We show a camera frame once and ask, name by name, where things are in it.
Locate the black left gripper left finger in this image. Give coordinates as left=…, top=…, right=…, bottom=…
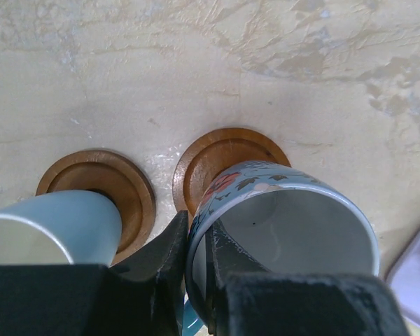
left=0, top=211, right=188, bottom=335

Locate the large light blue cup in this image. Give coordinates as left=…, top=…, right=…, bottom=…
left=0, top=190, right=123, bottom=266

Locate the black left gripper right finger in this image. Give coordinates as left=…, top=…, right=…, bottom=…
left=208, top=223, right=409, bottom=335

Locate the blue cup with pattern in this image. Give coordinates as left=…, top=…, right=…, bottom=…
left=185, top=161, right=379, bottom=331

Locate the reddish wooden coaster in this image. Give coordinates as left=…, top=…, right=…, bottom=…
left=172, top=127, right=291, bottom=216
left=36, top=149, right=156, bottom=265

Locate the lilac serving tray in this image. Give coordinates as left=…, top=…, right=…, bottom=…
left=386, top=231, right=420, bottom=328

